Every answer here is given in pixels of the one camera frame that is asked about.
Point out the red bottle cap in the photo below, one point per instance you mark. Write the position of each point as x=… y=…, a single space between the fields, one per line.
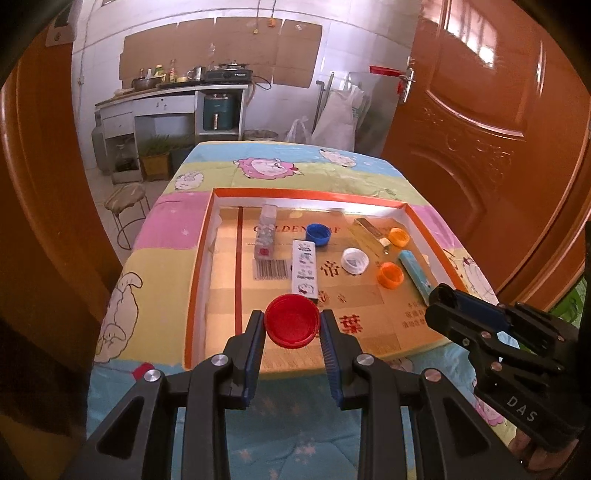
x=292 y=321

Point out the metal cup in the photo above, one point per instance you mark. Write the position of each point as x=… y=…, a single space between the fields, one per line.
x=196 y=73

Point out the black gas stove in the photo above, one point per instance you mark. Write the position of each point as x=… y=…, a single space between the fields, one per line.
x=228 y=72

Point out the white patterned box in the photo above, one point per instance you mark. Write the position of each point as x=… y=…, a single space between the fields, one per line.
x=304 y=267

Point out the teal air fryer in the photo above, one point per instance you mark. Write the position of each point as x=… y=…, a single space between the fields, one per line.
x=217 y=110

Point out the blue bottle cap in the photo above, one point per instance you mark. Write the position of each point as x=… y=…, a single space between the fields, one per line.
x=318 y=233

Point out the grey gas cylinder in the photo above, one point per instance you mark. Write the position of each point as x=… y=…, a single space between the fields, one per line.
x=98 y=147

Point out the dark cooking pot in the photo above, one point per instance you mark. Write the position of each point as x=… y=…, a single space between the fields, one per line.
x=145 y=84

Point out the light blue tube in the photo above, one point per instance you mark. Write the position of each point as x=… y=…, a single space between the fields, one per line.
x=418 y=277

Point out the clear plastic box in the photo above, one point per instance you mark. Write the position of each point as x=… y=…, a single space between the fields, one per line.
x=267 y=233

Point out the planter box with grass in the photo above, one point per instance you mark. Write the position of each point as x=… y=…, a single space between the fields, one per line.
x=154 y=164

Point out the grey kitchen counter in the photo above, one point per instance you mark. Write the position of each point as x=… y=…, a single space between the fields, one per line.
x=147 y=104

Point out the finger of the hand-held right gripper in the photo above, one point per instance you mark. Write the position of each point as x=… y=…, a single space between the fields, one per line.
x=480 y=309
x=455 y=325

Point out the orange-rimmed cardboard tray box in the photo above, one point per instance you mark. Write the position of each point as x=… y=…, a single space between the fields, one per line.
x=231 y=295

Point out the brown wooden door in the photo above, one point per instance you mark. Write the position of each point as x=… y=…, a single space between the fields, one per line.
x=41 y=184
x=485 y=138

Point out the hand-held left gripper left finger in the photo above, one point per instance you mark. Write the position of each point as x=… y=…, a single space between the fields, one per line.
x=254 y=369

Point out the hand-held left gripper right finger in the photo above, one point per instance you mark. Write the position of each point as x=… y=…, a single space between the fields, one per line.
x=332 y=374

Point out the gold rectangular box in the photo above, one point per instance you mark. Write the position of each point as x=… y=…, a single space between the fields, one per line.
x=369 y=230

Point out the clear plastic bag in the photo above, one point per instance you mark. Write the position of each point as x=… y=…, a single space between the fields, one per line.
x=298 y=131

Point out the white sack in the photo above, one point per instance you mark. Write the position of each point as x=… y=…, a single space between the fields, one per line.
x=337 y=120

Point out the cardboard sheet on wall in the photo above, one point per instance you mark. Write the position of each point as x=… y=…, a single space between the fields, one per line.
x=207 y=41

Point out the white bottle cap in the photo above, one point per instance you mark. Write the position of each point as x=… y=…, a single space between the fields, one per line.
x=354 y=261

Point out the round metal stool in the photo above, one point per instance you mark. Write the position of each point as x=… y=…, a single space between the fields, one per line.
x=127 y=196

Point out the red ribbon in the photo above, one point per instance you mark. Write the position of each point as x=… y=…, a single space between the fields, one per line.
x=385 y=70

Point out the person's right hand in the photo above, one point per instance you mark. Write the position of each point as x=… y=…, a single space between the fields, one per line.
x=531 y=454

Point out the orange bottle cap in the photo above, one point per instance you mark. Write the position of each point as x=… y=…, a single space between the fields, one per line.
x=390 y=275
x=398 y=237

